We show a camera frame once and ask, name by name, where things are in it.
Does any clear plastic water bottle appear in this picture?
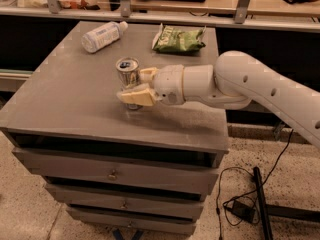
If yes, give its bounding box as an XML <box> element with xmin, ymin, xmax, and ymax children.
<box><xmin>81</xmin><ymin>21</ymin><xmax>128</xmax><ymax>53</ymax></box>

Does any black power cable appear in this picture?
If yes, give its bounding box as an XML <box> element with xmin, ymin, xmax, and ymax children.
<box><xmin>215</xmin><ymin>127</ymin><xmax>296</xmax><ymax>240</ymax></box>

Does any black power adapter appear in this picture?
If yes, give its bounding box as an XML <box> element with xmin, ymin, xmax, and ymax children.
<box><xmin>231</xmin><ymin>200</ymin><xmax>255</xmax><ymax>223</ymax></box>

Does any grey drawer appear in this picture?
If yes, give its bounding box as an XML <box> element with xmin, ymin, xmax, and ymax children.
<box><xmin>66</xmin><ymin>207</ymin><xmax>196</xmax><ymax>235</ymax></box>
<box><xmin>45</xmin><ymin>184</ymin><xmax>203</xmax><ymax>221</ymax></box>
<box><xmin>13</xmin><ymin>148</ymin><xmax>217</xmax><ymax>195</ymax></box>

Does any bottom grey drawer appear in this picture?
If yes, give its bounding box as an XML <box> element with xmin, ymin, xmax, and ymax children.
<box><xmin>66</xmin><ymin>207</ymin><xmax>196</xmax><ymax>235</ymax></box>

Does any metal shelf rail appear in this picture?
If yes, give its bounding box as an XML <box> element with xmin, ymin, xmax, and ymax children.
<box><xmin>0</xmin><ymin>0</ymin><xmax>320</xmax><ymax>33</ymax></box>

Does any silver redbull can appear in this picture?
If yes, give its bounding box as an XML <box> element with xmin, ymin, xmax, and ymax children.
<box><xmin>115</xmin><ymin>57</ymin><xmax>144</xmax><ymax>111</ymax></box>

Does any black metal stand leg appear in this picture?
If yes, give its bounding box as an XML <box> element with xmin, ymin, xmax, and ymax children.
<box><xmin>253</xmin><ymin>167</ymin><xmax>320</xmax><ymax>240</ymax></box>

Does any top grey drawer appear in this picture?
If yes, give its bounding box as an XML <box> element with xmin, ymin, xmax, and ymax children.
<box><xmin>13</xmin><ymin>148</ymin><xmax>217</xmax><ymax>195</ymax></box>

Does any green chip bag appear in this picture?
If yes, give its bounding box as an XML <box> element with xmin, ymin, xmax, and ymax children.
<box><xmin>152</xmin><ymin>24</ymin><xmax>206</xmax><ymax>53</ymax></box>

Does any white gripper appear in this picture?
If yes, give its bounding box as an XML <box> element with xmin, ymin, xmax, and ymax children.
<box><xmin>117</xmin><ymin>65</ymin><xmax>185</xmax><ymax>106</ymax></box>

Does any grey drawer cabinet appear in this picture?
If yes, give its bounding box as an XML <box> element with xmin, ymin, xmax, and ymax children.
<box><xmin>1</xmin><ymin>22</ymin><xmax>228</xmax><ymax>224</ymax></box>

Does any middle grey drawer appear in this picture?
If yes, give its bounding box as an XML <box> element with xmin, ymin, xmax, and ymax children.
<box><xmin>45</xmin><ymin>184</ymin><xmax>203</xmax><ymax>221</ymax></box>

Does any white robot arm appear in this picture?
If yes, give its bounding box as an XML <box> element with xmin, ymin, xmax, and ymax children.
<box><xmin>117</xmin><ymin>51</ymin><xmax>320</xmax><ymax>147</ymax></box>

